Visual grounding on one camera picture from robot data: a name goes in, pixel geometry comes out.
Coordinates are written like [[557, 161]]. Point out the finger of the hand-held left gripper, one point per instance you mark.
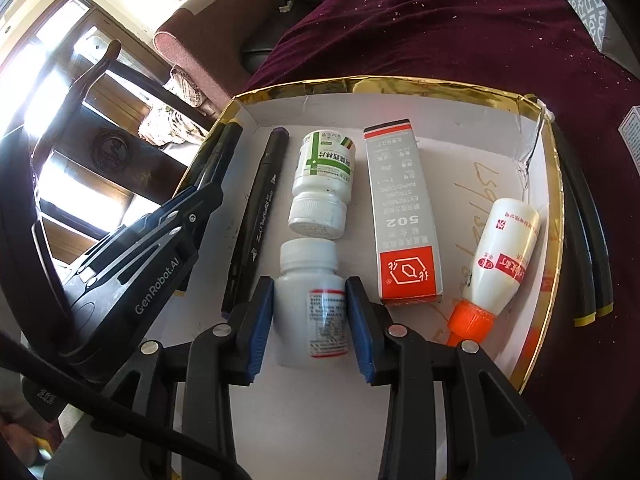
[[205, 210], [197, 182]]

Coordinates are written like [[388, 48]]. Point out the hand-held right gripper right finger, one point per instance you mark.
[[360, 330]]

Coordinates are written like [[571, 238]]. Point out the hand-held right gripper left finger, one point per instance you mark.
[[260, 330]]

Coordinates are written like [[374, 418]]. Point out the white bottle red label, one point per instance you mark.
[[305, 310]]

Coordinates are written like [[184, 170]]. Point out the black marker purple end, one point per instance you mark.
[[260, 210]]

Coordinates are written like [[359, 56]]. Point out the grey red glue box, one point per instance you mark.
[[400, 200]]

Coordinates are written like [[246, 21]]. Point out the gold rimmed white tray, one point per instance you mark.
[[450, 170]]

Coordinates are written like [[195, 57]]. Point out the patterned seat cushion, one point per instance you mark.
[[170, 110]]

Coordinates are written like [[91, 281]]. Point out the dark wooden chair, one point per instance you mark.
[[115, 145]]

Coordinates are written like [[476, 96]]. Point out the white bottle green label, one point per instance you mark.
[[325, 170]]

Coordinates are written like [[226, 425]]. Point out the brown cushioned chair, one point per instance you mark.
[[210, 35]]

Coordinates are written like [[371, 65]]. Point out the white glue bottle orange cap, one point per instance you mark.
[[505, 250]]

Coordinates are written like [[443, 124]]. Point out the small white box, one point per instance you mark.
[[632, 132]]

